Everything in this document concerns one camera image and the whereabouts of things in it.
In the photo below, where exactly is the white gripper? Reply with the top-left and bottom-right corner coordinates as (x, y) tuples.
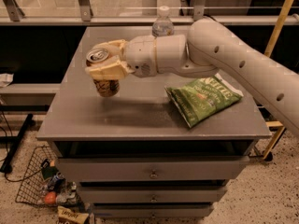
(85, 35), (157, 80)

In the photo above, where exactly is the orange soda can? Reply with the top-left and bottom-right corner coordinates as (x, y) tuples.
(85, 48), (120, 97)

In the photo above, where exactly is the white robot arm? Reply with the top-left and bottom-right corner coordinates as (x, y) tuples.
(85, 18), (299, 136)

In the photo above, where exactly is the clear plastic water bottle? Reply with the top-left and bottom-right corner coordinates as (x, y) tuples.
(152, 6), (174, 36)

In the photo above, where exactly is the green chip bag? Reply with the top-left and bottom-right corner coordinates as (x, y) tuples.
(164, 74), (243, 128)

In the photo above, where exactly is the grey drawer cabinet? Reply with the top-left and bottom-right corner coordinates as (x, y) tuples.
(37, 27), (270, 210)

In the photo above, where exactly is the white crumpled paper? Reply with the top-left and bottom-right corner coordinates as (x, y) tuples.
(0, 73), (14, 88)

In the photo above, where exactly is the top grey drawer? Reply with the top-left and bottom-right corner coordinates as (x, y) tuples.
(56, 156), (249, 182)

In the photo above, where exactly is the grey drawer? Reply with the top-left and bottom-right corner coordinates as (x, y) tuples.
(56, 156), (249, 182)
(78, 186), (227, 203)
(93, 204), (213, 218)

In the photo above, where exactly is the middle grey drawer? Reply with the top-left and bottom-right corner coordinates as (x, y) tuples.
(78, 186), (227, 203)

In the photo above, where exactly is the bottom grey drawer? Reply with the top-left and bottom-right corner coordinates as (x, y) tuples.
(93, 204), (213, 218)

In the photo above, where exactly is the orange fruit in basket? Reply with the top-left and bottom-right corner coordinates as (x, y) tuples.
(44, 191), (56, 204)

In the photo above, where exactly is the black table leg stand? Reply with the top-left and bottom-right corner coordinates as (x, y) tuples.
(0, 114), (34, 174)

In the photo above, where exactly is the yellow chip bag on floor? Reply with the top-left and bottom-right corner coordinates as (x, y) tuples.
(57, 206), (89, 224)

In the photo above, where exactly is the black cable on floor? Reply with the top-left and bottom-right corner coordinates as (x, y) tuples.
(0, 109), (50, 183)

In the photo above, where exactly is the black wire basket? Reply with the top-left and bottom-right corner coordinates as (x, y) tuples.
(16, 147), (80, 207)

